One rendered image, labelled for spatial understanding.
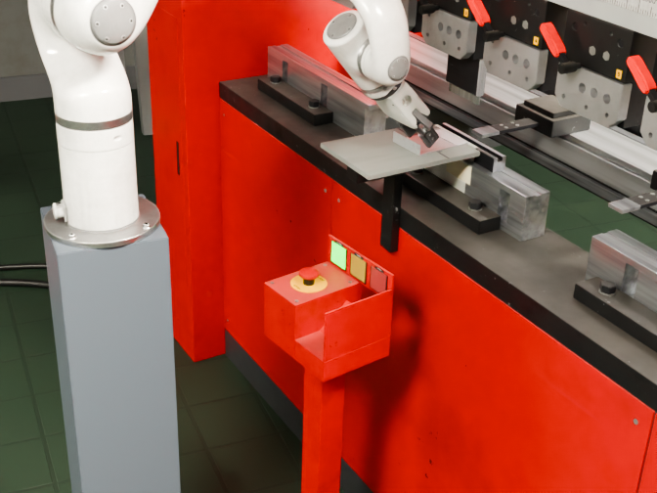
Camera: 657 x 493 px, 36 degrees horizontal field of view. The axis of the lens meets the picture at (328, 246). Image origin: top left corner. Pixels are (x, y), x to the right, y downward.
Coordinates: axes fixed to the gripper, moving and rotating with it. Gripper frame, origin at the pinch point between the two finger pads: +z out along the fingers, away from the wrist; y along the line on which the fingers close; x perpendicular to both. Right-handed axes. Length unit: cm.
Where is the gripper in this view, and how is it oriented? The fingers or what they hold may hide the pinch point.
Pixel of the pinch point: (419, 132)
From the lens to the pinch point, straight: 205.4
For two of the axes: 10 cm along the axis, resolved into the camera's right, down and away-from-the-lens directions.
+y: -5.7, -4.0, 7.2
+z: 5.0, 5.2, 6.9
